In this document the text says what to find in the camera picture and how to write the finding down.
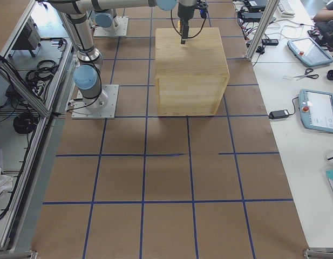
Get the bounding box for wooden drawer cabinet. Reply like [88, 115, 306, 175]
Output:
[155, 28, 230, 116]

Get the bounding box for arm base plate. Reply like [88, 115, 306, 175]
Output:
[71, 84, 119, 119]
[94, 15, 129, 38]

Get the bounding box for black scissors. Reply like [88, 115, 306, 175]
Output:
[294, 68, 319, 80]

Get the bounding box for teach pendant near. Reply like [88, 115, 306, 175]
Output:
[298, 89, 333, 133]

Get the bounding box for black power adapter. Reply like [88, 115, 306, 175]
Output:
[268, 110, 290, 120]

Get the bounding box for teach pendant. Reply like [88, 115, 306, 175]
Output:
[287, 37, 333, 67]
[298, 89, 333, 133]

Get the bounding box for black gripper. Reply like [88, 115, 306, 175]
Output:
[178, 0, 207, 45]

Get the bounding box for teach pendant far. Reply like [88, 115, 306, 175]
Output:
[287, 37, 333, 67]

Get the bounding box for aluminium frame post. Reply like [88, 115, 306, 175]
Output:
[246, 0, 279, 61]

